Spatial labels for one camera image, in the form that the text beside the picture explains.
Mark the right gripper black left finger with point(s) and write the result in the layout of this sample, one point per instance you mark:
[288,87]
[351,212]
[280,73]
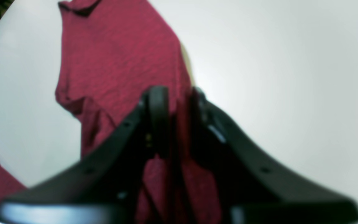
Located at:
[103,187]

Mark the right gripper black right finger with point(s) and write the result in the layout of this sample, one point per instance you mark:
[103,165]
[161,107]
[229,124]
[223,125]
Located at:
[252,187]

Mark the dark red t-shirt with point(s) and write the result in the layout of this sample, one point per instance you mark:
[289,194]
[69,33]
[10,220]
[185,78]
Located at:
[70,71]

